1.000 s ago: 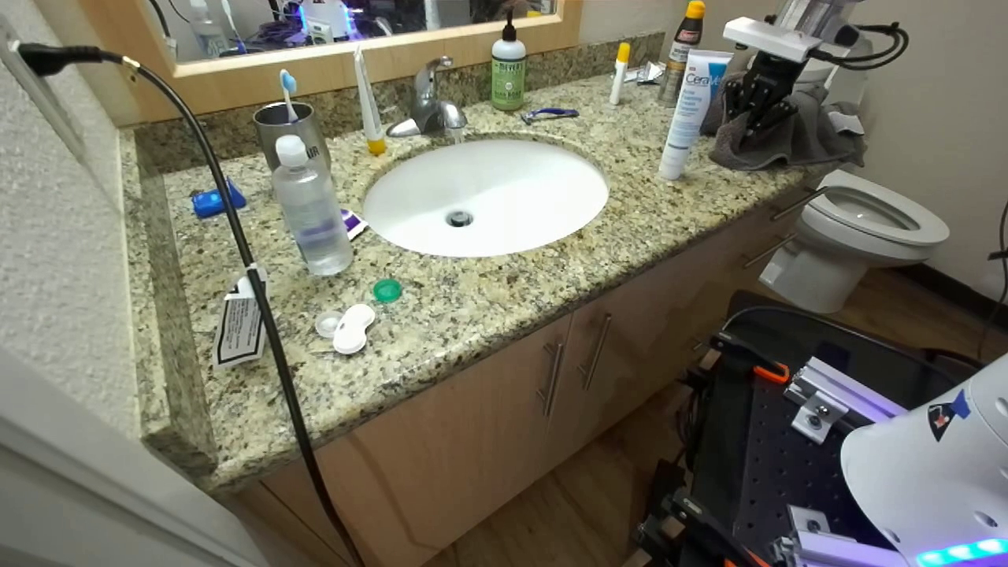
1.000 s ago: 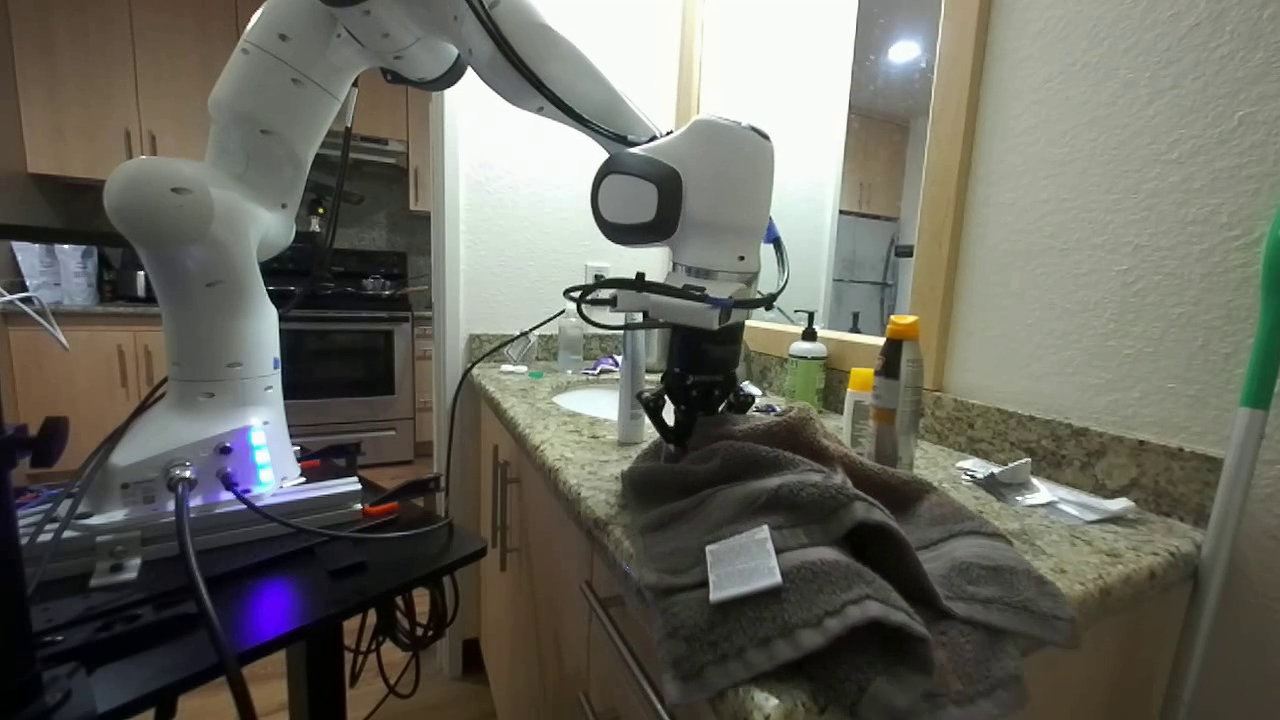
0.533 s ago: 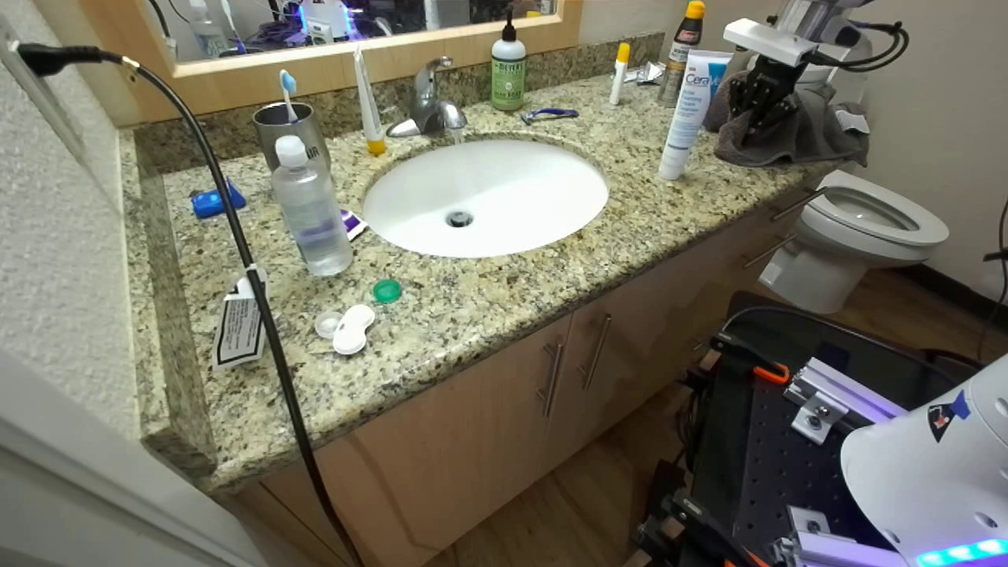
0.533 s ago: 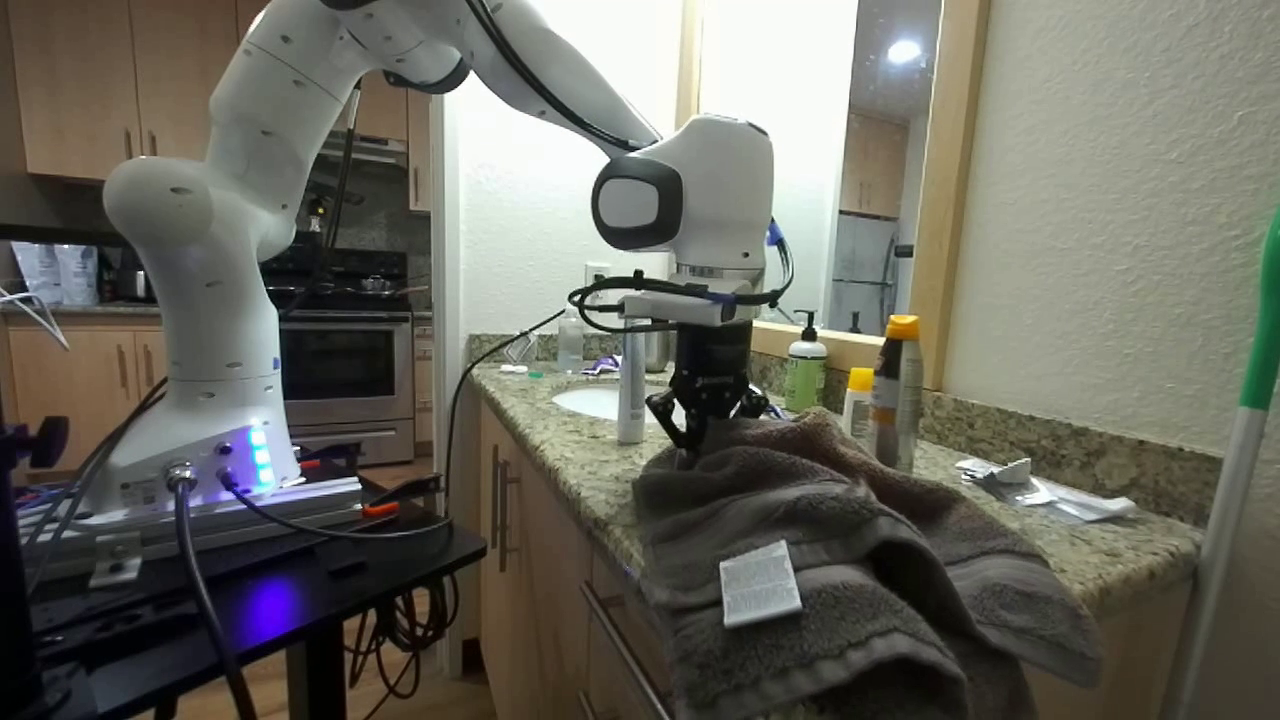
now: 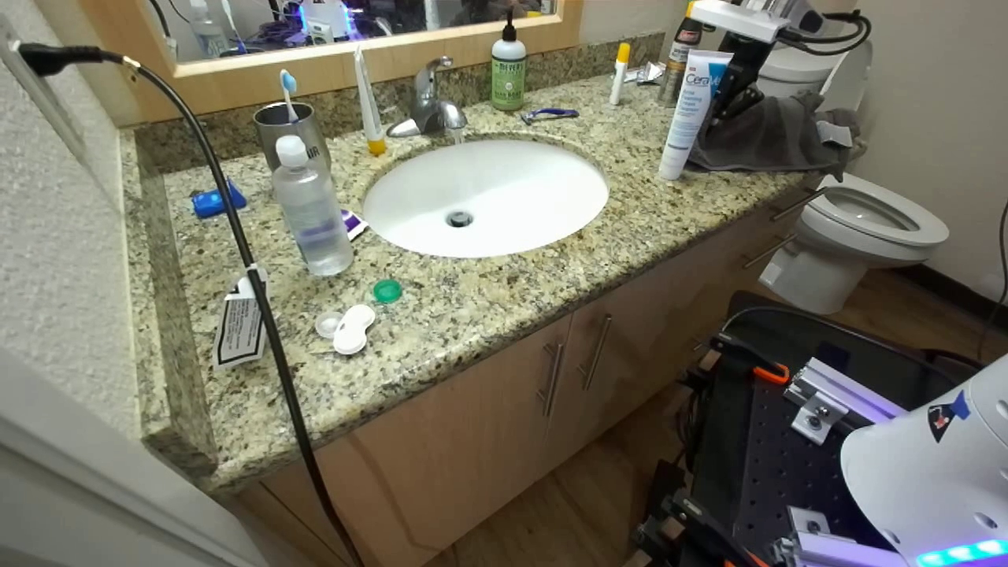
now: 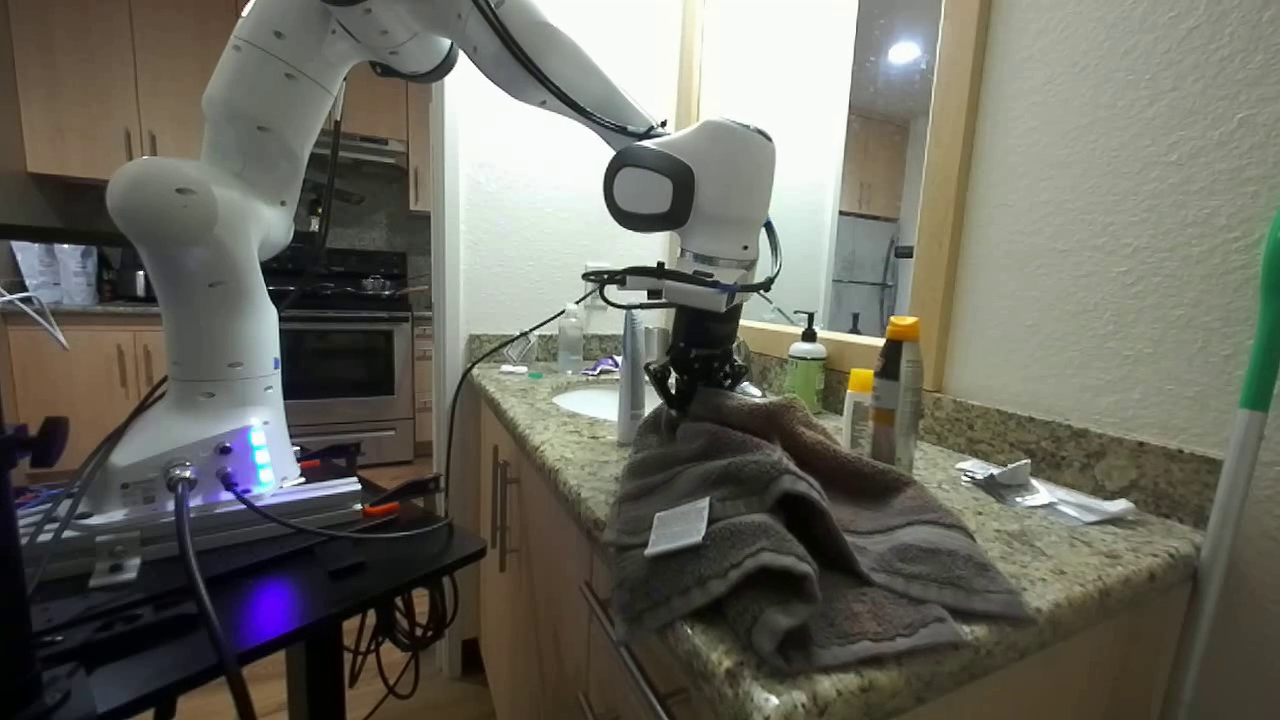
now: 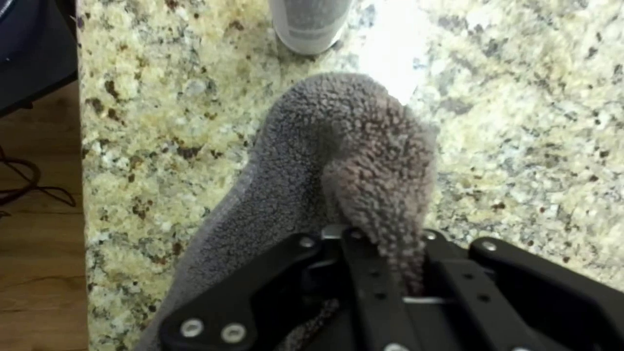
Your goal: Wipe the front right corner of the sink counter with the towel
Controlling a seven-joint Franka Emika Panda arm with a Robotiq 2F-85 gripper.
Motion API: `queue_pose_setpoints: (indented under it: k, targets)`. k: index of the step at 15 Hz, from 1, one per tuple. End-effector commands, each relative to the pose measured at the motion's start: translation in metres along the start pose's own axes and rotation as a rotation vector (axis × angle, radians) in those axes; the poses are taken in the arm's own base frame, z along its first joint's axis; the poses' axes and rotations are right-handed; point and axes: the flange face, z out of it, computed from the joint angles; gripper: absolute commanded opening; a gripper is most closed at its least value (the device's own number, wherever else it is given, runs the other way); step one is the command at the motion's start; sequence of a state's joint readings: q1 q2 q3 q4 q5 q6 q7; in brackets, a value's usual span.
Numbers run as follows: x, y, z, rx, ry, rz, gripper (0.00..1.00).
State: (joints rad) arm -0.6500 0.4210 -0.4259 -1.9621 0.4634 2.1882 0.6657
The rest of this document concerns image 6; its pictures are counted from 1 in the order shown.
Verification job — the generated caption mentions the clear plastic bottle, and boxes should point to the clear plastic bottle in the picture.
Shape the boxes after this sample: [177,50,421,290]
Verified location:
[558,300,595,379]

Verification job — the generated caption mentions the stainless steel oven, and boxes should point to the stainless steel oven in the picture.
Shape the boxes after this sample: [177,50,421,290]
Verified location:
[262,245,440,471]

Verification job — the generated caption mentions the wooden sink cabinet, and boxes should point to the wooden sink cabinet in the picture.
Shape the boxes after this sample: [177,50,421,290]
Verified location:
[457,389,1200,720]

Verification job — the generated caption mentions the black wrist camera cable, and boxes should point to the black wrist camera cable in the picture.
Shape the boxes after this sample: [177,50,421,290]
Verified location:
[436,292,609,535]

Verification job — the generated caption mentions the black robot cart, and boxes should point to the black robot cart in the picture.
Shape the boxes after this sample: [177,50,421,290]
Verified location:
[0,514,494,720]

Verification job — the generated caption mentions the small white bottle yellow cap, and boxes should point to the small white bottle yellow cap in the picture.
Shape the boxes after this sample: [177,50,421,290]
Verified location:
[842,366,881,457]

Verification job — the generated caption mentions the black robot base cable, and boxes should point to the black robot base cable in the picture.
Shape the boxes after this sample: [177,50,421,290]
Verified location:
[163,459,262,720]

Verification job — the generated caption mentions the black equipment stand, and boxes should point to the black equipment stand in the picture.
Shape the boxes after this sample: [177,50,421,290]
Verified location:
[0,412,73,720]

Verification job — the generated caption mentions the white oval sink basin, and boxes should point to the white oval sink basin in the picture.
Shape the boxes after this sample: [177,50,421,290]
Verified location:
[549,379,631,427]

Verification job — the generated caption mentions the green soap pump bottle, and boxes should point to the green soap pump bottle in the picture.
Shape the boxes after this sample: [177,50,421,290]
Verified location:
[782,314,833,417]

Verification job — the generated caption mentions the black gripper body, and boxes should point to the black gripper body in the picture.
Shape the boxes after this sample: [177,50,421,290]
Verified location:
[669,305,750,370]

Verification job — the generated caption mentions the wooden kitchen wall cabinets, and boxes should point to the wooden kitchen wall cabinets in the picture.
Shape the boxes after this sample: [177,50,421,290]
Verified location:
[0,0,440,219]

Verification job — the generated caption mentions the mop pole with green grip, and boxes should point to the mop pole with green grip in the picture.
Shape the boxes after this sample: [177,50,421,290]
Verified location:
[1165,197,1280,720]

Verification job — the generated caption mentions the spray can with orange cap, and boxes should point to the spray can with orange cap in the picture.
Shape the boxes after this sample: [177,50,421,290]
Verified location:
[869,314,930,471]

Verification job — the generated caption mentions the brown grey towel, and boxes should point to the brown grey towel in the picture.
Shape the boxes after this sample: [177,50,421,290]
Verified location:
[605,389,1042,679]

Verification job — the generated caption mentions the crumpled white wrapper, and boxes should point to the crumpled white wrapper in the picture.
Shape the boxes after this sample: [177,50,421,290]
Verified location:
[952,453,1145,530]

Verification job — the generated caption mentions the wood framed mirror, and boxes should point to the wood framed mirror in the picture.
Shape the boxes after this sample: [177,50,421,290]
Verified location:
[671,0,998,400]

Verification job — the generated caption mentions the wooden kitchen base cabinet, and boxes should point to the wooden kitchen base cabinet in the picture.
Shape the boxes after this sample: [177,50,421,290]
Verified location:
[0,308,173,471]

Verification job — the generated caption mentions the aluminium robot base mount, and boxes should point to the aluminium robot base mount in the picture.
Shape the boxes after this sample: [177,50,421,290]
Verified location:
[16,471,371,584]

